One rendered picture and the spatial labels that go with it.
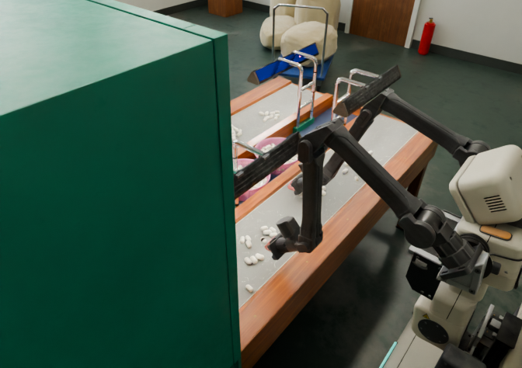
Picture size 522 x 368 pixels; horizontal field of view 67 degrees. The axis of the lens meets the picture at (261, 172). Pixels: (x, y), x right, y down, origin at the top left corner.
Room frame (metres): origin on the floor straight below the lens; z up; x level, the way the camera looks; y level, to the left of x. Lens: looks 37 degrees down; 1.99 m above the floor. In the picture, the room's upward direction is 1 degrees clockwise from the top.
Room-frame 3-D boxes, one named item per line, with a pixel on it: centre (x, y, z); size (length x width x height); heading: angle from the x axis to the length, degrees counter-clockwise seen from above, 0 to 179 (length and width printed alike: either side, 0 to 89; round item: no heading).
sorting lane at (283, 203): (1.51, -0.28, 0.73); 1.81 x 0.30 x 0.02; 141
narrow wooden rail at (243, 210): (1.62, -0.15, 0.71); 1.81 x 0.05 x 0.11; 141
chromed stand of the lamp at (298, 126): (2.26, -0.21, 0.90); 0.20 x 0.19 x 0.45; 141
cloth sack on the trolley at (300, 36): (4.59, -0.54, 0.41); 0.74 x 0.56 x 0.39; 142
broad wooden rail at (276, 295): (1.37, -0.45, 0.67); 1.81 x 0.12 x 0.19; 141
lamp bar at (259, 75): (2.31, -0.14, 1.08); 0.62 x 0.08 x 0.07; 141
